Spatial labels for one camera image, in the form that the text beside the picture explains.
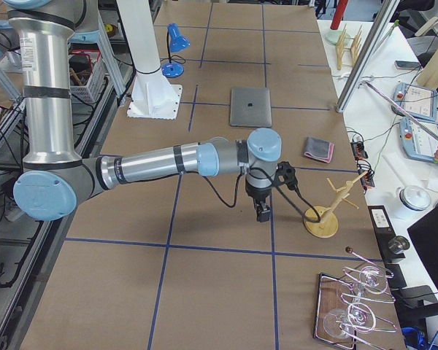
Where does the white plastic basket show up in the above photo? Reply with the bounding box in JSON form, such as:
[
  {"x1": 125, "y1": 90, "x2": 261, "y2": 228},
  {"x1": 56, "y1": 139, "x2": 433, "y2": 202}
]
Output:
[{"x1": 69, "y1": 50, "x2": 104, "y2": 104}]

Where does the black orange electronics board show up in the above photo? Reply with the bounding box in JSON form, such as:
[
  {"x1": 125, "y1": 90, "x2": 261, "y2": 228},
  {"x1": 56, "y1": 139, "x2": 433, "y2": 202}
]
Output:
[{"x1": 350, "y1": 141, "x2": 375, "y2": 190}]

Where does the lower clear wine glass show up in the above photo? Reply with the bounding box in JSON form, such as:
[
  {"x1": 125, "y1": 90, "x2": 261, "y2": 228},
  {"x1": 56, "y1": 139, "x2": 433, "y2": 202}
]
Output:
[{"x1": 323, "y1": 303, "x2": 376, "y2": 339}]

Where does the teach pendant tablet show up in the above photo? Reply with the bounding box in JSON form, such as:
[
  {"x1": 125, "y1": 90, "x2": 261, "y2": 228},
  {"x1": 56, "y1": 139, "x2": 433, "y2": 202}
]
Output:
[
  {"x1": 399, "y1": 117, "x2": 438, "y2": 163},
  {"x1": 393, "y1": 82, "x2": 438, "y2": 122}
]

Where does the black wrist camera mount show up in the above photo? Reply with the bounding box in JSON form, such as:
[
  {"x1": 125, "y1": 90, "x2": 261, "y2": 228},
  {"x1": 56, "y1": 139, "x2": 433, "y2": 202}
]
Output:
[{"x1": 273, "y1": 161, "x2": 298, "y2": 191}]

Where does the black smartphone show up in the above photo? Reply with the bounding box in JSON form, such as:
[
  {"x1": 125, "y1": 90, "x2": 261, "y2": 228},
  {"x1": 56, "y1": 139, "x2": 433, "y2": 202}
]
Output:
[{"x1": 394, "y1": 60, "x2": 422, "y2": 70}]

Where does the wire wine glass rack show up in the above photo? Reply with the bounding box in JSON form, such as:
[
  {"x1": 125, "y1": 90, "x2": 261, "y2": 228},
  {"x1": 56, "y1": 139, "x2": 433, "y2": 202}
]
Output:
[{"x1": 312, "y1": 246, "x2": 397, "y2": 349}]

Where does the far teach pendant tablet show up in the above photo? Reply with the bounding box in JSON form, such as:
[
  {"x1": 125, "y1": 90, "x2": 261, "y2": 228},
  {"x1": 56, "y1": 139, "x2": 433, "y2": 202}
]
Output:
[{"x1": 393, "y1": 82, "x2": 438, "y2": 122}]

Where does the pale green plate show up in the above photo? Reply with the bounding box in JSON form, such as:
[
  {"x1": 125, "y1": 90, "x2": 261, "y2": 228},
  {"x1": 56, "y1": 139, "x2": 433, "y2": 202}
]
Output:
[{"x1": 325, "y1": 30, "x2": 352, "y2": 45}]

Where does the grey pink folded cloth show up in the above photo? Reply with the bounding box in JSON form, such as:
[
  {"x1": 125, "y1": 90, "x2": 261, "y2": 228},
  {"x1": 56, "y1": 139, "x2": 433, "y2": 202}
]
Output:
[{"x1": 303, "y1": 136, "x2": 334, "y2": 163}]

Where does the upper clear wine glass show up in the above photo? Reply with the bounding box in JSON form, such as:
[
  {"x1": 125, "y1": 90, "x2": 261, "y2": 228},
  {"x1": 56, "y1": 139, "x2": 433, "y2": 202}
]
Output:
[{"x1": 350, "y1": 265, "x2": 388, "y2": 295}]

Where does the wooden dish rack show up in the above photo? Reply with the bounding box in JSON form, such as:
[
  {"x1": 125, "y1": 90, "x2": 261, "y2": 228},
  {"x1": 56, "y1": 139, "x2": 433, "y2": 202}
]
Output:
[{"x1": 335, "y1": 26, "x2": 362, "y2": 71}]

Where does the near teach pendant tablet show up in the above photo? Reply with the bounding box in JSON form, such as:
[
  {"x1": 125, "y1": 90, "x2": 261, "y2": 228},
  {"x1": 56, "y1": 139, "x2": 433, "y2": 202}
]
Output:
[{"x1": 399, "y1": 117, "x2": 438, "y2": 163}]

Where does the clear wine glass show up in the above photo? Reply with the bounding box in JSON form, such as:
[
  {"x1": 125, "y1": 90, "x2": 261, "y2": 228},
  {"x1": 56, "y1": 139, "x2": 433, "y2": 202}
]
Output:
[
  {"x1": 350, "y1": 265, "x2": 388, "y2": 295},
  {"x1": 323, "y1": 303, "x2": 376, "y2": 339}
]

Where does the white enamel pot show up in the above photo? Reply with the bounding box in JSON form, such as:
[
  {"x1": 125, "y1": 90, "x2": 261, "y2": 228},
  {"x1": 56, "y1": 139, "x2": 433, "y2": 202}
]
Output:
[{"x1": 393, "y1": 185, "x2": 431, "y2": 219}]

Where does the silver grey laptop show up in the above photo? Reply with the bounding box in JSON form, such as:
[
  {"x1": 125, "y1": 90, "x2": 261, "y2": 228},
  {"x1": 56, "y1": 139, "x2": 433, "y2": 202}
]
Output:
[{"x1": 229, "y1": 87, "x2": 272, "y2": 128}]

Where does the aluminium frame post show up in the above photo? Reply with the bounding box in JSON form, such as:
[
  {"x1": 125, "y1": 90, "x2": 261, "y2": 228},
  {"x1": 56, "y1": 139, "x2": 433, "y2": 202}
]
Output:
[{"x1": 336, "y1": 0, "x2": 400, "y2": 113}]

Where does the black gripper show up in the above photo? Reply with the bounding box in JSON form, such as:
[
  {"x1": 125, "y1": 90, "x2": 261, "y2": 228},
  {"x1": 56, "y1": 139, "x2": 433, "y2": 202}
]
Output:
[{"x1": 245, "y1": 179, "x2": 272, "y2": 222}]

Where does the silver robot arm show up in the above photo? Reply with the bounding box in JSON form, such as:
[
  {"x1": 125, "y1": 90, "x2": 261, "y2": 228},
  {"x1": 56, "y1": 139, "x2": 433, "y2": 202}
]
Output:
[{"x1": 7, "y1": 1, "x2": 282, "y2": 222}]

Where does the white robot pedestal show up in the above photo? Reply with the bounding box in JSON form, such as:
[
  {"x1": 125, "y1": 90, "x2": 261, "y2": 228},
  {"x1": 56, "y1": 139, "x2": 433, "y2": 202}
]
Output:
[{"x1": 117, "y1": 0, "x2": 182, "y2": 120}]

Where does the blue desk lamp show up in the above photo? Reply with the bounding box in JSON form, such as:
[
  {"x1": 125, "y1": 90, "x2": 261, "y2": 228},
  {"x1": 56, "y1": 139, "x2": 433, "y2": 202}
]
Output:
[{"x1": 161, "y1": 23, "x2": 191, "y2": 78}]

